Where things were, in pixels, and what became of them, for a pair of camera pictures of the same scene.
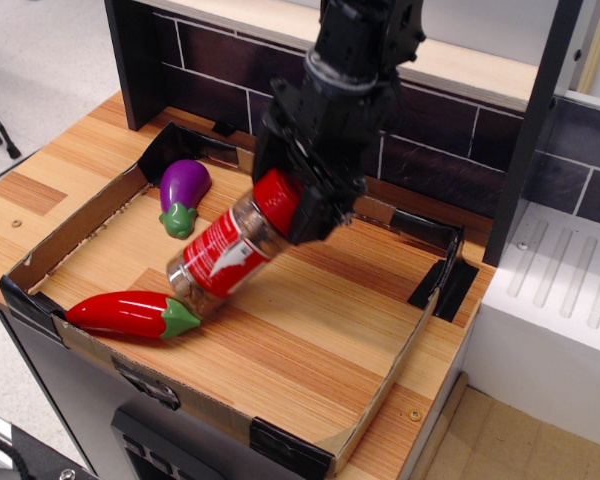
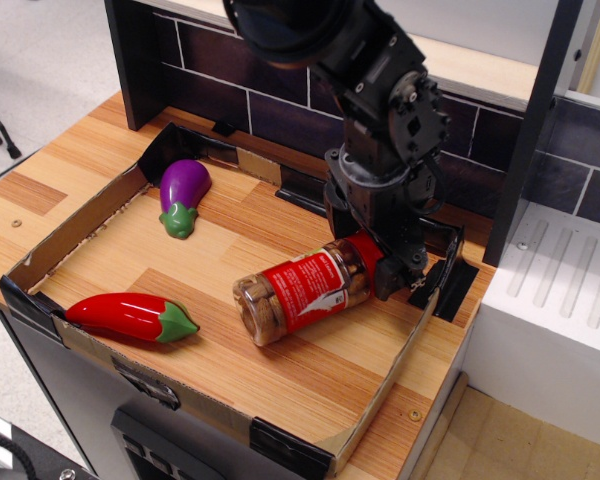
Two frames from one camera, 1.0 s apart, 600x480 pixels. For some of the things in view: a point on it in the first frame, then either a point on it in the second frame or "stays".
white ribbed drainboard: (547, 335) stays
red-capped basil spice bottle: (233, 248) to (305, 287)
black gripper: (328, 139) to (391, 213)
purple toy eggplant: (185, 185) stays
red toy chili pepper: (143, 314) stays
